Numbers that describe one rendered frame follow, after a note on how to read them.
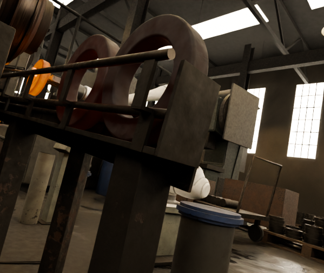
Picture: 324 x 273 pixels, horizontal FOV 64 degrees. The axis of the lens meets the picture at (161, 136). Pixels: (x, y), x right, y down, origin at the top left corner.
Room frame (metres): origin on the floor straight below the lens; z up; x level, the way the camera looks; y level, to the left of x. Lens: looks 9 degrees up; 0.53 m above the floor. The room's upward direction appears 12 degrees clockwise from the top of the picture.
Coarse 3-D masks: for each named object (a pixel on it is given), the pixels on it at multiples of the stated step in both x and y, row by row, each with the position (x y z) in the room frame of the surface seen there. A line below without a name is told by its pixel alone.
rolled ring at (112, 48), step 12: (96, 36) 0.46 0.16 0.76; (84, 48) 0.49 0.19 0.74; (96, 48) 0.45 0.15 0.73; (108, 48) 0.43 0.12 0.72; (72, 60) 0.52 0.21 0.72; (84, 60) 0.51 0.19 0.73; (84, 72) 0.54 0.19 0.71; (60, 84) 0.54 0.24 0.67; (72, 84) 0.53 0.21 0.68; (96, 84) 0.43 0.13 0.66; (72, 96) 0.53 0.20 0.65; (96, 96) 0.42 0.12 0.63; (60, 108) 0.52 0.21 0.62; (60, 120) 0.50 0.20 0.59; (72, 120) 0.47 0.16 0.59; (84, 120) 0.45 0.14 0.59; (96, 120) 0.46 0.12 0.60
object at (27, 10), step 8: (24, 0) 0.96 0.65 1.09; (32, 0) 0.98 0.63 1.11; (40, 0) 0.99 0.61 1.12; (24, 8) 0.97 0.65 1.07; (32, 8) 0.99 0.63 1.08; (16, 16) 0.97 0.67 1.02; (24, 16) 0.99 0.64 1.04; (32, 16) 1.00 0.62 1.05; (16, 24) 0.99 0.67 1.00; (24, 24) 1.00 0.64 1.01; (32, 24) 1.01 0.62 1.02; (16, 32) 1.01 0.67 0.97; (24, 32) 1.02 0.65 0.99; (16, 40) 1.03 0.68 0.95; (24, 40) 1.04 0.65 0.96; (16, 48) 1.07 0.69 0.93; (8, 56) 1.11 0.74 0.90
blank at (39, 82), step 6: (42, 60) 1.04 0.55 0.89; (36, 66) 1.08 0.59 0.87; (42, 66) 1.02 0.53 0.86; (48, 66) 1.04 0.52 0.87; (36, 78) 1.03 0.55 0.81; (42, 78) 1.02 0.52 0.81; (36, 84) 1.02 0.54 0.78; (42, 84) 1.03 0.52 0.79; (30, 90) 1.05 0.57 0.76; (36, 90) 1.04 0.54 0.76
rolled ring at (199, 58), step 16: (160, 16) 0.34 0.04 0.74; (176, 16) 0.31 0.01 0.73; (144, 32) 0.36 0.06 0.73; (160, 32) 0.33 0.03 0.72; (176, 32) 0.31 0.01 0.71; (192, 32) 0.29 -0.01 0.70; (128, 48) 0.38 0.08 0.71; (144, 48) 0.37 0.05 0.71; (176, 48) 0.30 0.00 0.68; (192, 48) 0.29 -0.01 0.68; (128, 64) 0.39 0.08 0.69; (176, 64) 0.30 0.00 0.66; (192, 64) 0.28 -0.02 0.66; (112, 80) 0.40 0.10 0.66; (128, 80) 0.41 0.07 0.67; (112, 96) 0.39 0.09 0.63; (128, 96) 0.41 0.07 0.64; (112, 128) 0.37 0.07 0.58; (128, 128) 0.35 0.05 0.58; (160, 128) 0.31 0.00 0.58
